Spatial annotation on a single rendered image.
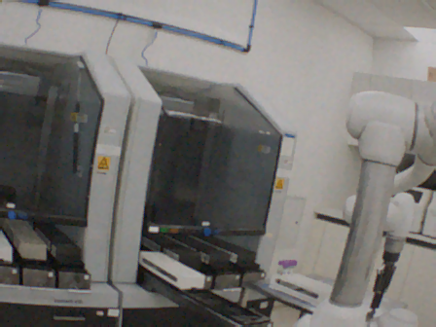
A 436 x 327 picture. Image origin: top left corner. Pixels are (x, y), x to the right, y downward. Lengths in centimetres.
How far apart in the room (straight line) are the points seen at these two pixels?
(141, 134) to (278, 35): 218
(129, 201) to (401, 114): 106
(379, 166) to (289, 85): 273
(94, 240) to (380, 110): 110
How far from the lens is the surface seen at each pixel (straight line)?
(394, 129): 114
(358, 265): 118
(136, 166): 178
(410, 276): 370
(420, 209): 366
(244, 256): 217
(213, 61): 334
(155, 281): 180
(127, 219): 180
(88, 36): 286
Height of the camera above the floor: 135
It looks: 3 degrees down
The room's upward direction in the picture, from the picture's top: 10 degrees clockwise
